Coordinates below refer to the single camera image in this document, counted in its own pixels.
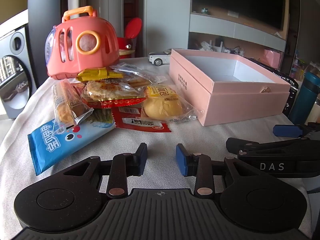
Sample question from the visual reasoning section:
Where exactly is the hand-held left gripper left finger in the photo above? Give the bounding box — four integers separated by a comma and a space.
62, 143, 148, 199

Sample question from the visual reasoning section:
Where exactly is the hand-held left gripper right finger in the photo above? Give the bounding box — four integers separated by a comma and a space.
176, 144, 260, 198

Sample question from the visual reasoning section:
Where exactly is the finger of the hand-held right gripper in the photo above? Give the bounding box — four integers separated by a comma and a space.
226, 137, 320, 157
273, 122, 320, 138

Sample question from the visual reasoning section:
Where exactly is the red spicy strip packet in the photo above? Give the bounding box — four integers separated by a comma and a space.
110, 106, 172, 133

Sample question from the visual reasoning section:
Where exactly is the pink cardboard box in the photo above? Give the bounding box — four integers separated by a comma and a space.
169, 48, 291, 127

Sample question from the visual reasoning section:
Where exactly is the bread bun packet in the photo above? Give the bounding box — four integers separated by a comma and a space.
140, 84, 198, 125

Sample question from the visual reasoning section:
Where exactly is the red rice cracker packet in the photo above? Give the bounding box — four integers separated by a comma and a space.
80, 79, 147, 109

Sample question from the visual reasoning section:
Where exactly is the blue snack packet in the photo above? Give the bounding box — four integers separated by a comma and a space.
27, 110, 117, 176

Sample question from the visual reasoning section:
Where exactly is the long clear biscuit packet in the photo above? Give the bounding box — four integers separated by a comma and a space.
52, 79, 94, 130

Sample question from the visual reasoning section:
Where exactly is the white tablecloth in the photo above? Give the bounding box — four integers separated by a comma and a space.
0, 55, 313, 238

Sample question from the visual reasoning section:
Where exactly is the teal bottle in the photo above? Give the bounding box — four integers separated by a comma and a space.
287, 71, 320, 125

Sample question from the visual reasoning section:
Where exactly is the pink storage box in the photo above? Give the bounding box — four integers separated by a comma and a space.
264, 49, 283, 68

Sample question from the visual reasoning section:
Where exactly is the clear cracker packet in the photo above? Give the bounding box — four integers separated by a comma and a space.
110, 64, 167, 88

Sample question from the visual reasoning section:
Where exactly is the yellow snack packet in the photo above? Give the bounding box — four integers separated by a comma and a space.
76, 67, 124, 82

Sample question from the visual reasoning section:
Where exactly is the white toy car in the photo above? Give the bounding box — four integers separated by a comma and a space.
148, 48, 173, 66

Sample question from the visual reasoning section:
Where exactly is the pink toy pet carrier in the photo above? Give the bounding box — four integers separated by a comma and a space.
45, 6, 120, 80

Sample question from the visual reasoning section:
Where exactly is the white shelf cabinet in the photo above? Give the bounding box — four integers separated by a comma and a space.
187, 12, 287, 54

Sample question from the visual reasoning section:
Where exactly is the red container with lid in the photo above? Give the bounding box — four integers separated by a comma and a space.
117, 17, 143, 58

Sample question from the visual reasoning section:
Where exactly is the black television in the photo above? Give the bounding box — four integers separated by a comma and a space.
191, 0, 287, 30

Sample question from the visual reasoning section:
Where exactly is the grey washing machine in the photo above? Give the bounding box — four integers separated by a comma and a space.
0, 9, 33, 58

